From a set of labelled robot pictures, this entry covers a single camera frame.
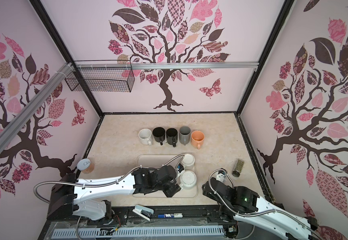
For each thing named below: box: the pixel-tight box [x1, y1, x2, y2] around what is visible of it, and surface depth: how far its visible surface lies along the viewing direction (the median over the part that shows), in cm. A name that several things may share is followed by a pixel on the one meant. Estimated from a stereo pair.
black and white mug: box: [152, 126, 166, 146], surface depth 100 cm
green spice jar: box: [232, 159, 245, 178], surface depth 89 cm
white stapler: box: [132, 204, 155, 222], surface depth 75 cm
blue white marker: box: [158, 213, 183, 218], surface depth 74 cm
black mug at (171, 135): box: [166, 127, 178, 148], surface depth 100 cm
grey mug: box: [179, 126, 191, 146], surface depth 99 cm
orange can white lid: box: [76, 158, 95, 174], surface depth 88 cm
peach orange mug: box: [191, 130, 205, 150], surface depth 97 cm
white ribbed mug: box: [180, 170, 197, 188], surface depth 79 cm
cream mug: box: [138, 128, 153, 146], surface depth 100 cm
